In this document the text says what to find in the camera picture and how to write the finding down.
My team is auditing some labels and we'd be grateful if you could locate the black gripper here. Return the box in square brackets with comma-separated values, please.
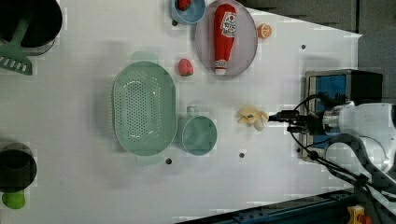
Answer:
[268, 110, 325, 135]

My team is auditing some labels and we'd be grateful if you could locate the peeled yellow toy banana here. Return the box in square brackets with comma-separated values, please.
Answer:
[238, 105, 269, 132]

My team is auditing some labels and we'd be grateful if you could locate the green mug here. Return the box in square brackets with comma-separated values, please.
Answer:
[177, 105, 218, 156]

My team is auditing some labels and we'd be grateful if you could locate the silver black toaster oven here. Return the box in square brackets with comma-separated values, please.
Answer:
[302, 69, 383, 153]

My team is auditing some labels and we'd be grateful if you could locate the orange slice toy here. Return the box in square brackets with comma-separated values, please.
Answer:
[257, 23, 272, 39]

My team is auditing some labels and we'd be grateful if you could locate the grey round plate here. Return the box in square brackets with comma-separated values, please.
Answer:
[195, 0, 258, 76]

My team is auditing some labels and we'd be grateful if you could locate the red toy strawberry on table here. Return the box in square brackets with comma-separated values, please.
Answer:
[178, 59, 194, 77]

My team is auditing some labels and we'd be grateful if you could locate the yellow red emergency button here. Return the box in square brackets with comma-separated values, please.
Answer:
[347, 205, 373, 224]

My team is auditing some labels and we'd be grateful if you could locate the red plush ketchup bottle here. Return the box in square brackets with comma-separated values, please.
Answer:
[213, 4, 237, 76]

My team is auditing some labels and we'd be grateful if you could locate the blue bowl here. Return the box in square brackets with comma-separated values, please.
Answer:
[170, 0, 206, 24]

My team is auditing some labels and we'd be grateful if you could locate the green oval colander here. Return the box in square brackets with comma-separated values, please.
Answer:
[112, 51, 177, 166]

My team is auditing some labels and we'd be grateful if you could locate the red strawberry in bowl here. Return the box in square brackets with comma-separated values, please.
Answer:
[177, 0, 191, 11]

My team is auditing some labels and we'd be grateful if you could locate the large black pot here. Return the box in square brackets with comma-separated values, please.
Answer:
[0, 0, 64, 56]

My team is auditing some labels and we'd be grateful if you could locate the small black cup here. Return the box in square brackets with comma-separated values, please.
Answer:
[0, 143, 37, 193]

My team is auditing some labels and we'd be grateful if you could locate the green slotted spatula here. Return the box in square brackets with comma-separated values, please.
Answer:
[0, 15, 33, 76]

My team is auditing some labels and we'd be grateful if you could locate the lime green toy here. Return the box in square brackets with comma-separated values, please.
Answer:
[2, 190, 25, 209]

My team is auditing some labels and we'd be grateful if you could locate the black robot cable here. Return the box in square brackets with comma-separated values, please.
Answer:
[288, 92, 396, 203]

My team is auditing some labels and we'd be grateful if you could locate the blue metal frame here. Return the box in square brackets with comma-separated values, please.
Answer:
[178, 190, 356, 224]

